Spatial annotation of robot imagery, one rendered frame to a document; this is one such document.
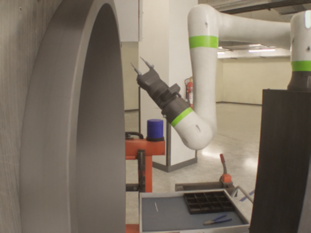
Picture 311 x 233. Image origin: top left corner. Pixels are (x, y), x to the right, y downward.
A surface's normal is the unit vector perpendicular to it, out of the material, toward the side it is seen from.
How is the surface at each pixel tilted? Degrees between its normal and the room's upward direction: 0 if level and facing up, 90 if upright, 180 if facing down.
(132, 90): 90
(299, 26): 89
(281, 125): 90
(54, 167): 70
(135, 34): 137
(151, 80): 62
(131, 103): 90
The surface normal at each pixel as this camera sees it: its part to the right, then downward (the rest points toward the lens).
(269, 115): -0.98, 0.03
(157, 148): 0.06, 0.14
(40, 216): 0.06, -0.07
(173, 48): 0.68, 0.10
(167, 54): -0.73, 0.09
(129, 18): 0.04, 0.82
